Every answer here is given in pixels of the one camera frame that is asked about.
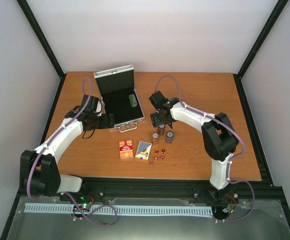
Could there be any brown poker chip stack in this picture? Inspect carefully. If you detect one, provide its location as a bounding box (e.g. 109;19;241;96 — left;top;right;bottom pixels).
157;124;165;136

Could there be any orange poker chip stack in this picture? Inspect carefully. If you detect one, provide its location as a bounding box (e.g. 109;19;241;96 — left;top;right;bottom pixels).
151;132;160;145

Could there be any green poker chip stack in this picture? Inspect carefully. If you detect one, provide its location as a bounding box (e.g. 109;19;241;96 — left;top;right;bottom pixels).
128;94;138;108

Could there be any aluminium poker case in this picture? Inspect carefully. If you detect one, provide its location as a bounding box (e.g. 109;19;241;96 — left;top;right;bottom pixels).
93;64;145;133

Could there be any red playing card box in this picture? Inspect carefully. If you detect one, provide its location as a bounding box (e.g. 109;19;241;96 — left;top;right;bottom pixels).
119;139;134;160

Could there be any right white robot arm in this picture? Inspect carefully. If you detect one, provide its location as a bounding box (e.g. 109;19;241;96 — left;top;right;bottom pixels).
149;96;240;202

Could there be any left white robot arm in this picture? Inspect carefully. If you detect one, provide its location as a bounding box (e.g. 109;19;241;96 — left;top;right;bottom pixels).
19;113;115;202

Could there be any blue playing card box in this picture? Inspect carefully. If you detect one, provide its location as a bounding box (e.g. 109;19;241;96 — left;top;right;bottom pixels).
135;141;152;161

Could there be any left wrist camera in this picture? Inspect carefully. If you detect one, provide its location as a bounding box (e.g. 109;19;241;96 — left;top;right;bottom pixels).
81;95;103;115

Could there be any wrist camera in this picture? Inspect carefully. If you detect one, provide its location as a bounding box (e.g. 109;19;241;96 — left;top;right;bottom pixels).
81;95;103;115
149;91;169;110

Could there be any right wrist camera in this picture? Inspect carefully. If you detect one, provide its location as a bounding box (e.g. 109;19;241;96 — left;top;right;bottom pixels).
149;91;169;110

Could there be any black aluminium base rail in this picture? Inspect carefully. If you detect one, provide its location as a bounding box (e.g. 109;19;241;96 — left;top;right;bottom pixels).
71;177;285;206

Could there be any white slotted cable duct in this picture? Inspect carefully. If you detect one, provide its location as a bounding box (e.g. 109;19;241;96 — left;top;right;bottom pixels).
23;203;213;218

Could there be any left black frame post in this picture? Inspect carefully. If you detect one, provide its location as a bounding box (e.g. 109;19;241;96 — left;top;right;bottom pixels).
16;0;65;79

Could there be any black frame post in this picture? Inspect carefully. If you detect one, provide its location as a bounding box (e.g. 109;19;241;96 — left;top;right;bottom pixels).
237;0;289;80
16;0;65;79

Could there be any right black frame post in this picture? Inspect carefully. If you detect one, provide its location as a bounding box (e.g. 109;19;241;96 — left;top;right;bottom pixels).
237;0;289;80

